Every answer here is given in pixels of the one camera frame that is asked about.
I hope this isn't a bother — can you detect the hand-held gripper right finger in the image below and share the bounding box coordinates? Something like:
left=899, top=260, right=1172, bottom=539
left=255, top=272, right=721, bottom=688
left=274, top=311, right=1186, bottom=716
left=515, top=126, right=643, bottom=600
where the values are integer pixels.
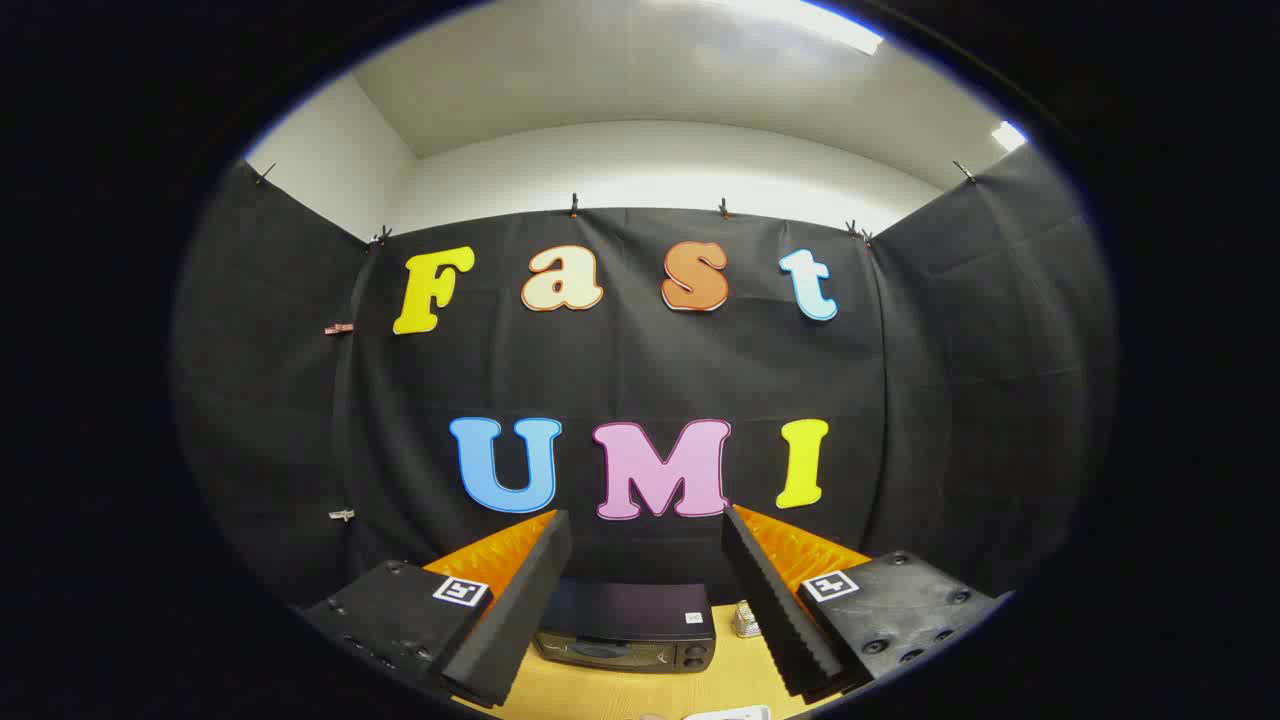
left=721, top=504, right=1005, bottom=705

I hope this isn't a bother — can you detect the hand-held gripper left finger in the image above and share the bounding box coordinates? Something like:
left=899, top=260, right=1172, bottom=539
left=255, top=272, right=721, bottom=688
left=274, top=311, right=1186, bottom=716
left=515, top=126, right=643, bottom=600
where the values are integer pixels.
left=298, top=508, right=575, bottom=709

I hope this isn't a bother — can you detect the black toaster oven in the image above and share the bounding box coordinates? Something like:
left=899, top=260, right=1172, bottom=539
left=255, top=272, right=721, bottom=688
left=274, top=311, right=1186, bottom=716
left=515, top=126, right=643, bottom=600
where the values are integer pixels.
left=530, top=578, right=717, bottom=673

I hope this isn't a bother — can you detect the row of black cloth clips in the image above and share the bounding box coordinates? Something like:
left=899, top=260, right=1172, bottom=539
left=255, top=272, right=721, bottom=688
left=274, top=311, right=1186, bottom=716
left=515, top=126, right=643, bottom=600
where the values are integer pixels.
left=255, top=160, right=976, bottom=248

